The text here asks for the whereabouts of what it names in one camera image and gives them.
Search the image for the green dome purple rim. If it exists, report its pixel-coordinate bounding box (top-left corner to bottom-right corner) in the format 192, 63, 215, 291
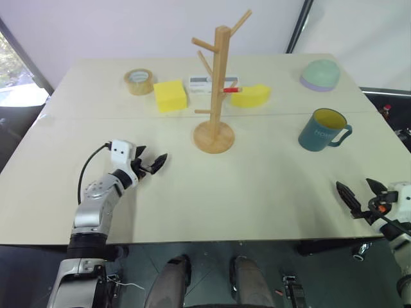
299, 59, 342, 93

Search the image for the yellow rectangular sponge block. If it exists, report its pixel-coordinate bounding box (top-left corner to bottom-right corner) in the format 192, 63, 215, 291
153, 80, 189, 114

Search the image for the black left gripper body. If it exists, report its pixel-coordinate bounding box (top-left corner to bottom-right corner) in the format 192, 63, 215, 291
130, 157, 153, 180

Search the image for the yellow curved sponge block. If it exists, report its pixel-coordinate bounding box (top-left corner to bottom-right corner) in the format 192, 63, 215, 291
230, 83, 272, 109

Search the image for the black table frame bar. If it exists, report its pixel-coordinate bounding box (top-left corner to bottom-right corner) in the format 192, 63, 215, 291
296, 238, 386, 257

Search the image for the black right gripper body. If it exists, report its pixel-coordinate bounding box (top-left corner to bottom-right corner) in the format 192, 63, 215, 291
360, 191, 399, 226

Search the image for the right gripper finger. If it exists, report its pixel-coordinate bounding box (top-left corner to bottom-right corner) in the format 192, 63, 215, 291
365, 178, 390, 198
335, 181, 364, 219

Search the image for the black floor bracket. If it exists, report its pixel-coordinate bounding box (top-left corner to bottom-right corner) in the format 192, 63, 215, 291
105, 272, 125, 308
282, 275, 306, 308

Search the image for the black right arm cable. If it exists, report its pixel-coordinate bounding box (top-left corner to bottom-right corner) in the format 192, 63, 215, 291
368, 211, 411, 234

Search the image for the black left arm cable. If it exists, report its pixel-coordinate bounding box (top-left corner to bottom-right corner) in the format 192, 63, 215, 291
77, 143, 113, 205

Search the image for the white grey cardboard box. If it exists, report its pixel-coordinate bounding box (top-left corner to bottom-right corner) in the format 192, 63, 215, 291
188, 75, 240, 96

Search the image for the brown packing tape roll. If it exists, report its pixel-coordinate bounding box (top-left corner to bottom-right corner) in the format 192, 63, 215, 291
123, 67, 157, 96

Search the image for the teal mug yellow inside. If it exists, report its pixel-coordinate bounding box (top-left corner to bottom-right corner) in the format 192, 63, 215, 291
297, 107, 353, 153

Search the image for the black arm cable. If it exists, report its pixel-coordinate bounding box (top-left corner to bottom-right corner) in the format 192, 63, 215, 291
77, 143, 113, 205
368, 211, 411, 234

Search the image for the thin white wire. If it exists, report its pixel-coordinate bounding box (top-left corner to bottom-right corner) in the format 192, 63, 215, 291
114, 280, 146, 292

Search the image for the grey-brown rounded leg shape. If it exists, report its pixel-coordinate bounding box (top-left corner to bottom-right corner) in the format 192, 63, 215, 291
229, 255, 275, 308
144, 254, 193, 308

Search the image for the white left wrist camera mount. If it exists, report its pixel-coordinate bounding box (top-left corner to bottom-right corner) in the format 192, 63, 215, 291
110, 139, 140, 187

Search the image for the wooden mug tree stand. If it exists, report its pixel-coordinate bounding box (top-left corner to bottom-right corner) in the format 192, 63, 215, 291
191, 9, 253, 155

